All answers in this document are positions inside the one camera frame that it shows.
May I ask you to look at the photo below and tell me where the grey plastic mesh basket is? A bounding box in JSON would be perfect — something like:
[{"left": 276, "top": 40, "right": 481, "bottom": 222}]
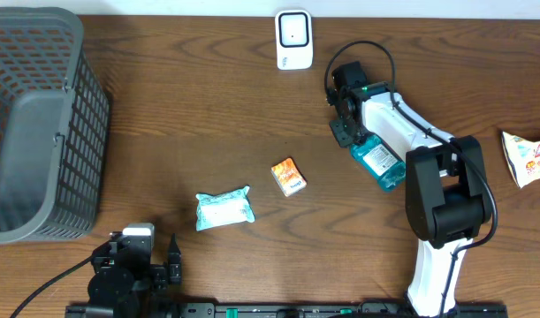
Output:
[{"left": 0, "top": 7, "right": 110, "bottom": 245}]

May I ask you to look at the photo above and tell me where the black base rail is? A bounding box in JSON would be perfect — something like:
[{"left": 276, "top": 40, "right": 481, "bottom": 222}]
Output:
[{"left": 64, "top": 301, "right": 509, "bottom": 318}]

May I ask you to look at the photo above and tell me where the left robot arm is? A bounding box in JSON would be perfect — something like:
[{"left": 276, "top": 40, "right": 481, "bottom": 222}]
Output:
[{"left": 86, "top": 232, "right": 182, "bottom": 317}]

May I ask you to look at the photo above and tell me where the teal white wipes pack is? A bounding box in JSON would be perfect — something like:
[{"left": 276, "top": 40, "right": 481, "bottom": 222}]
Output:
[{"left": 195, "top": 185, "right": 255, "bottom": 231}]

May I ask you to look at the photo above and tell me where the white barcode scanner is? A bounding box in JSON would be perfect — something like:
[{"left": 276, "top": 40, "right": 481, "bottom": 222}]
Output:
[{"left": 275, "top": 10, "right": 314, "bottom": 71}]

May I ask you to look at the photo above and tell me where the blue mouthwash bottle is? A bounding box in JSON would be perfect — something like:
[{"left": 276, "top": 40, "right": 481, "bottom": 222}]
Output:
[{"left": 349, "top": 134, "right": 406, "bottom": 192}]

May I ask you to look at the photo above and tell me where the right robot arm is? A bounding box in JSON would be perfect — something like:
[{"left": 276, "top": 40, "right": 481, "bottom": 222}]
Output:
[{"left": 325, "top": 79, "right": 497, "bottom": 317}]

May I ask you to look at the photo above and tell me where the yellow snack bag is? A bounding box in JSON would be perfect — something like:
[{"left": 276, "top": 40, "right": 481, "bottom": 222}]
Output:
[{"left": 501, "top": 132, "right": 540, "bottom": 188}]

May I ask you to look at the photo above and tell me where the orange small box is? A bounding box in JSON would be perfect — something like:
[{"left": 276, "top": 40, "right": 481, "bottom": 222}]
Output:
[{"left": 270, "top": 157, "right": 307, "bottom": 197}]

